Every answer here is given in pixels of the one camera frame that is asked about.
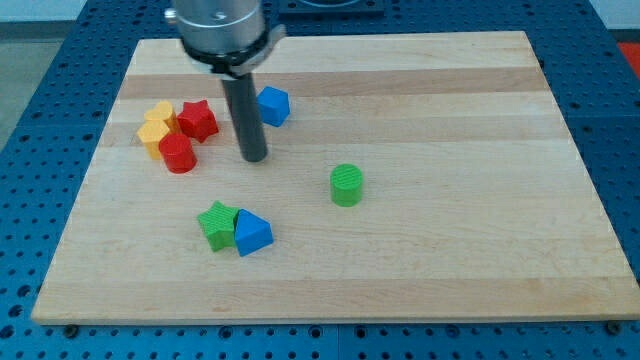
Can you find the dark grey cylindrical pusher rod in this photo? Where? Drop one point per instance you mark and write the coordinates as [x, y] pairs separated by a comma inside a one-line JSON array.
[[241, 98]]

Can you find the blue cube block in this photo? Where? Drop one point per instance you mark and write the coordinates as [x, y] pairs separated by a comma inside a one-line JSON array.
[[274, 106]]

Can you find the red star block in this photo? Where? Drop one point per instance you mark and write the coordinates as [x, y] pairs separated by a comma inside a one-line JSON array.
[[197, 120]]

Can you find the yellow heart block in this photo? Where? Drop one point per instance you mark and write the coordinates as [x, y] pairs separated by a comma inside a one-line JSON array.
[[164, 111]]

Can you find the red cylinder block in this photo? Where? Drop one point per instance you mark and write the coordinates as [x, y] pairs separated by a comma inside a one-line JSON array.
[[177, 153]]

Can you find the yellow pentagon block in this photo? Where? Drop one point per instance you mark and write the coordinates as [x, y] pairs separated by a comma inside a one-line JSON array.
[[150, 134]]

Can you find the green star block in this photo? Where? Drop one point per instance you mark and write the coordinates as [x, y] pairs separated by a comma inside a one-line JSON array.
[[218, 225]]

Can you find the green cylinder block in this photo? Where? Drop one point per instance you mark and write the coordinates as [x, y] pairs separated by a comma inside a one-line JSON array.
[[346, 182]]

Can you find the blue triangle block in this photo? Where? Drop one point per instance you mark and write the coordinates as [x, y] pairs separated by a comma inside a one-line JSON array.
[[252, 233]]

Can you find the wooden board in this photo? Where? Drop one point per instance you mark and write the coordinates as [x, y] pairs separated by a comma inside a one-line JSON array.
[[476, 205]]

